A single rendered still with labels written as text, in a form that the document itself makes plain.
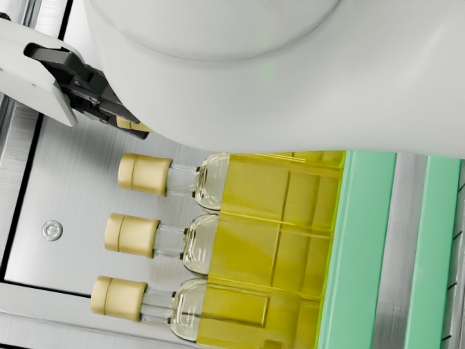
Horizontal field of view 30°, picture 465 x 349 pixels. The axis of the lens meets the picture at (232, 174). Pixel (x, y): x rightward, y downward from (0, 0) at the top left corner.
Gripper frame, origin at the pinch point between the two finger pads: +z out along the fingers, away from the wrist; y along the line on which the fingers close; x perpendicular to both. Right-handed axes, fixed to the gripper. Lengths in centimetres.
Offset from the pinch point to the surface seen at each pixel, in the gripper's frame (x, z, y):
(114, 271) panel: -12.8, 2.6, -13.1
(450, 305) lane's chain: -7.6, 31.7, 12.2
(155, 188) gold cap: -6.0, 5.7, 0.8
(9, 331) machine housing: -22.7, -5.1, -15.6
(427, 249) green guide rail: -4.7, 28.6, 13.2
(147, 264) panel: -10.8, 5.4, -13.1
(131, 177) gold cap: -6.2, 3.4, 1.3
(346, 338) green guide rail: -13.0, 25.7, 13.0
